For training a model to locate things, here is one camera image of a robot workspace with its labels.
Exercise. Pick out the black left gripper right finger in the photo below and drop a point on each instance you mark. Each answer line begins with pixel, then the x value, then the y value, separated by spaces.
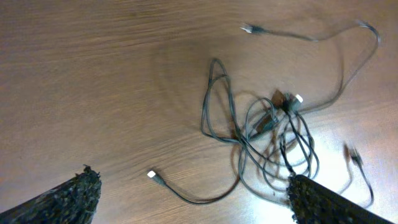
pixel 313 203

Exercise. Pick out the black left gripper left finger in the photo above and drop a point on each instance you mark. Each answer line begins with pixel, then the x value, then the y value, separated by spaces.
pixel 74 201

